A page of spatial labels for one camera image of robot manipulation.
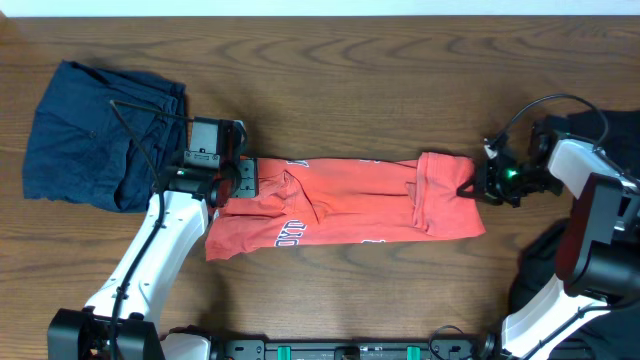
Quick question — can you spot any red orange t-shirt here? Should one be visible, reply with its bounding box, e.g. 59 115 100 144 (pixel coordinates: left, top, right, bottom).
205 152 485 261

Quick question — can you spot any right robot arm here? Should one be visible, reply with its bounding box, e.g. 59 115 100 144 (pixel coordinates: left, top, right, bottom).
457 119 639 359

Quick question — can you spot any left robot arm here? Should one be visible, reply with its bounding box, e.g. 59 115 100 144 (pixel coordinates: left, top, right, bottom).
47 118 258 359

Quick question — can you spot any black garment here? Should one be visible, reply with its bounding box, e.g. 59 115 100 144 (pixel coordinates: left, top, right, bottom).
483 109 639 359

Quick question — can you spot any folded navy blue garment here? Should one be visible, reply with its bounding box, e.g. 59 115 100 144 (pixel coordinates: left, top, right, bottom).
22 61 186 213

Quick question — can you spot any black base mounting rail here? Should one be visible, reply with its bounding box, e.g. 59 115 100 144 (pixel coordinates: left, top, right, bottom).
210 325 501 360

